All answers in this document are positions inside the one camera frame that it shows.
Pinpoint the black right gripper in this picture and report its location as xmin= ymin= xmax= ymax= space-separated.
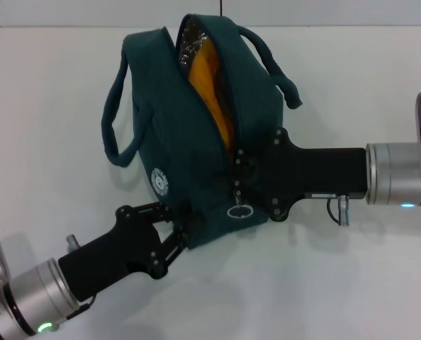
xmin=230 ymin=127 xmax=370 ymax=223

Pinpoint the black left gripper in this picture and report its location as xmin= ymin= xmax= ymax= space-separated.
xmin=57 ymin=202 xmax=205 ymax=302

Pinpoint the dark teal fabric bag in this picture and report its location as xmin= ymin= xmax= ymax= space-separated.
xmin=101 ymin=13 xmax=303 ymax=251

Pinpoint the yellow banana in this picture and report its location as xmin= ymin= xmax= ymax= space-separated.
xmin=188 ymin=48 xmax=237 ymax=150

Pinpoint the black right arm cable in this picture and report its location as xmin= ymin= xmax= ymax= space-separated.
xmin=325 ymin=193 xmax=352 ymax=227

